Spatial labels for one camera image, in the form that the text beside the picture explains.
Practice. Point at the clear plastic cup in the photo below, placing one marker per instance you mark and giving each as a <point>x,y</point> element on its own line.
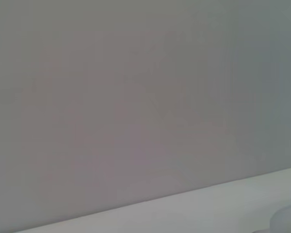
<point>287,218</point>

